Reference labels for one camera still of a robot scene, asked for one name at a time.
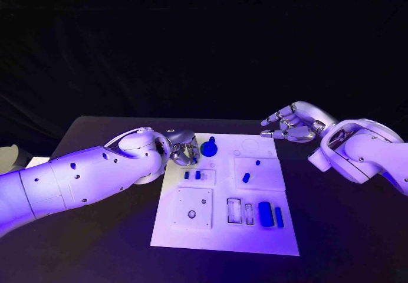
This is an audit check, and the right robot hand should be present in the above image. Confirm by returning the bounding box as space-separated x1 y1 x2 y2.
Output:
260 100 339 143

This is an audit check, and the white task board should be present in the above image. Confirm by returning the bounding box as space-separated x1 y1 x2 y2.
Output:
150 132 301 256

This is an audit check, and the white cable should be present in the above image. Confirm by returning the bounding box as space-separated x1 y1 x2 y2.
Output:
102 126 153 149

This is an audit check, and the thick blue cylinder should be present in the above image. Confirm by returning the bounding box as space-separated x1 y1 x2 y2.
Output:
258 201 275 228

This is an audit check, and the blue gear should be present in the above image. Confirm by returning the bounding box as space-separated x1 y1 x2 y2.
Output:
201 141 219 157

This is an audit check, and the thin blue cylinder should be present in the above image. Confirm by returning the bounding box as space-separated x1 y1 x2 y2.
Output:
274 207 286 228

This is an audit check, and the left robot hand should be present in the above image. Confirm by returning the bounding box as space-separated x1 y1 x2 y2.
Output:
159 129 202 167

